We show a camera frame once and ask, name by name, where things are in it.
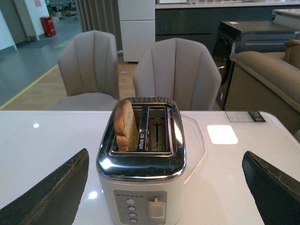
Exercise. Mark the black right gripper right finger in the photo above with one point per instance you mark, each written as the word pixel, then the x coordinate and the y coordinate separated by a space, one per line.
pixel 276 194

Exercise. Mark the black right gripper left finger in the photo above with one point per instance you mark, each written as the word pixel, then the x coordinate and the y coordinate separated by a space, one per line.
pixel 55 199

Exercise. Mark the brown bread slice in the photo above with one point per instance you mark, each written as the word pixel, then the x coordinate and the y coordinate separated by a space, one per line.
pixel 125 126

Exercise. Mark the white chrome two-slot toaster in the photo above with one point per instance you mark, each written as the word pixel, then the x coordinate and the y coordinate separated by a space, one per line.
pixel 145 186

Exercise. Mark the black white label card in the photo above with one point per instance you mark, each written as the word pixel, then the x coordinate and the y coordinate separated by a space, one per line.
pixel 245 116

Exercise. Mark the beige sofa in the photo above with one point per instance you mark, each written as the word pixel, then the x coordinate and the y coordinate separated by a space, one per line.
pixel 268 82

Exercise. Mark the beige chair left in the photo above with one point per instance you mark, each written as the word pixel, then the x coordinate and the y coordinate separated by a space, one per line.
pixel 89 70

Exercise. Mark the beige chair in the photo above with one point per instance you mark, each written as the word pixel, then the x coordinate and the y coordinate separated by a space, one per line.
pixel 89 70
pixel 179 69

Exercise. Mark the beige chair right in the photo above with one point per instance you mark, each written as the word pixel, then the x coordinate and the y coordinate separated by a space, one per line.
pixel 179 69

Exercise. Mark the red fire cabinet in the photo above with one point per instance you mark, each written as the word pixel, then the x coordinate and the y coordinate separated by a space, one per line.
pixel 48 26

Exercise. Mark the dark kitchen counter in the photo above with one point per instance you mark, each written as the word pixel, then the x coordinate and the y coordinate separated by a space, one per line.
pixel 200 21

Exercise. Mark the beige curtain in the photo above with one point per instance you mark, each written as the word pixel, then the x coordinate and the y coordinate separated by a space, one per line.
pixel 102 15

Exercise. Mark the white cabinet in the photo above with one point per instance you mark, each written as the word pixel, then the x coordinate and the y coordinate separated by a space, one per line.
pixel 137 26

